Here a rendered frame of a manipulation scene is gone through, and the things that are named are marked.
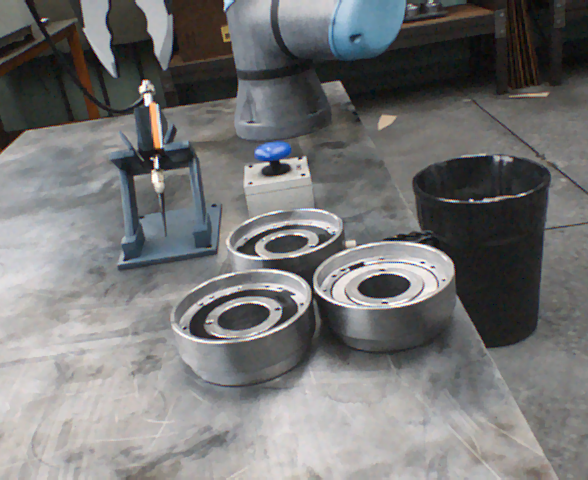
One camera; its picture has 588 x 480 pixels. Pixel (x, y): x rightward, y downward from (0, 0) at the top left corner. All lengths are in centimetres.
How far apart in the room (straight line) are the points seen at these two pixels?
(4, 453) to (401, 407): 26
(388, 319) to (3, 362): 32
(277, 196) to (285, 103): 32
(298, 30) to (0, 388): 60
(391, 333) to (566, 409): 128
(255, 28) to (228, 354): 62
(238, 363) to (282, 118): 60
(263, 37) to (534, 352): 120
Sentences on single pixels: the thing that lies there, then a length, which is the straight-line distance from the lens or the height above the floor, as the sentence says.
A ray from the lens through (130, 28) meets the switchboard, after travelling 438.
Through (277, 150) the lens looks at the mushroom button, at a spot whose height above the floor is 87.
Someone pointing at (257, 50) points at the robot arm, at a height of 93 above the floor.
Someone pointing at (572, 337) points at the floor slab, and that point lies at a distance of 200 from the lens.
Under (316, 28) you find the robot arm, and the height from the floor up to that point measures 96.
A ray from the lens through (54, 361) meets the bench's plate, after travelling 60.
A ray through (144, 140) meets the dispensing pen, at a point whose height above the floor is 91.
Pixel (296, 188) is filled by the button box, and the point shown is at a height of 83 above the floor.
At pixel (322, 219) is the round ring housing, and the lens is 66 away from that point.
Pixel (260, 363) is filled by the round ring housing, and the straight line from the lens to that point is 49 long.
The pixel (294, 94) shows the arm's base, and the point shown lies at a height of 86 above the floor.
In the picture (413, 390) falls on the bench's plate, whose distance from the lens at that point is 48.
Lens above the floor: 109
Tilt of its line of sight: 24 degrees down
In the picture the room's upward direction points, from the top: 9 degrees counter-clockwise
